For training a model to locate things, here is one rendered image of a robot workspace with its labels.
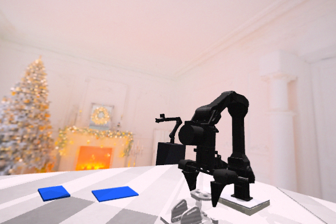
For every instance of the blue flat rectangular plate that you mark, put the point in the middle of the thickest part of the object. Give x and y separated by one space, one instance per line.
52 193
103 195

